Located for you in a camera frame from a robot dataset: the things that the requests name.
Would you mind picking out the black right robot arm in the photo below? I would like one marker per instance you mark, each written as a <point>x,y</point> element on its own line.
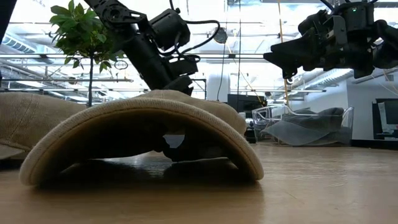
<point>388,43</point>

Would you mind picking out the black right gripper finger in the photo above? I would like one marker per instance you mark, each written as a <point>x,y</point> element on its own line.
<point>289,57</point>

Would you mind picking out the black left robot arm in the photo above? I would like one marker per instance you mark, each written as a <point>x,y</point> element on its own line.
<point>146,56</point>

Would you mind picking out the beige baseball cap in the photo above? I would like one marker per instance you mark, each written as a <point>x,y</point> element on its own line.
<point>140,105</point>
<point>31,124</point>

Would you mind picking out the blue-grey baseball cap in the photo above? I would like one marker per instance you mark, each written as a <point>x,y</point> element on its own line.
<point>311,137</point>

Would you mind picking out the black computer monitor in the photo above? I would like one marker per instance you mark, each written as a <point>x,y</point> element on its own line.
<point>390,115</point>
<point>245,104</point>

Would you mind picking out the green leafy potted plant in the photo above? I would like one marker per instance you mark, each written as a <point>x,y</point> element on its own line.
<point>81,34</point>

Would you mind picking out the clear plastic bin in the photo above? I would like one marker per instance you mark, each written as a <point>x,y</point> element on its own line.
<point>258,124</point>

